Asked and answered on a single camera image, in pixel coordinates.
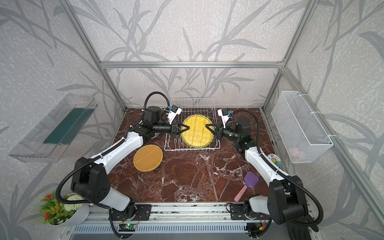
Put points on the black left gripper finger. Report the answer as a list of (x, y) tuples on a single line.
[(182, 125), (182, 130)]

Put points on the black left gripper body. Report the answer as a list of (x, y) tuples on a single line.
[(164, 127)]

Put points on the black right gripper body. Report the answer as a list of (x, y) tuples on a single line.
[(228, 133)]

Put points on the beige patterned plate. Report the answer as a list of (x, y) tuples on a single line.
[(148, 166), (147, 153), (197, 136)]

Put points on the white wire dish rack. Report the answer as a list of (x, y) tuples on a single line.
[(196, 114)]

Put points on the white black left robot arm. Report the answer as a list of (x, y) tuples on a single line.
[(88, 183)]

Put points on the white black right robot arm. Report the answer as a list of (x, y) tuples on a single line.
[(288, 201)]

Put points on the small round patterned dish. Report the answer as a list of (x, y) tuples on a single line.
[(275, 159)]

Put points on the purple pink spatula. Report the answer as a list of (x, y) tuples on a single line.
[(250, 181)]

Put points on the pink object in basket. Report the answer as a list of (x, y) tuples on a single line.
[(295, 153)]

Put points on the green mat in shelf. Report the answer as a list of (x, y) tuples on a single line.
[(69, 127)]

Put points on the green lit circuit board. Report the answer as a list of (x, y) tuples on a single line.
[(128, 227)]

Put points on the black glove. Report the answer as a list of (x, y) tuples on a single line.
[(297, 232)]

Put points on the potted artificial flowers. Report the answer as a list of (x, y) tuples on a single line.
[(55, 213)]

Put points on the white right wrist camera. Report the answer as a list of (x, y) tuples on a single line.
[(226, 116)]

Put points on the white mesh wall basket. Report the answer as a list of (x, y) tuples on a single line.
[(299, 127)]

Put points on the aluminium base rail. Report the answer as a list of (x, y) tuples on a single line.
[(179, 221)]

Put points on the aluminium frame crossbar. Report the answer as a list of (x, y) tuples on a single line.
[(242, 65)]

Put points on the clear plastic wall shelf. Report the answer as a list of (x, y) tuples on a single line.
[(32, 149)]

